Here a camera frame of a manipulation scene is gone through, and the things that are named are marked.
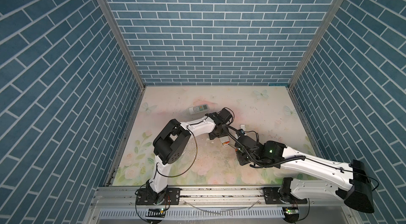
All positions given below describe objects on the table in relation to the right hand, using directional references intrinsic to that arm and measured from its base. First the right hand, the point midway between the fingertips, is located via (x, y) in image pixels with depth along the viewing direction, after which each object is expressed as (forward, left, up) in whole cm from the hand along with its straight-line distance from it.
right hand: (235, 153), depth 76 cm
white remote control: (+32, +23, -8) cm, 41 cm away
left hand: (+15, +6, -10) cm, 19 cm away
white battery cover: (+22, -6, -11) cm, 26 cm away
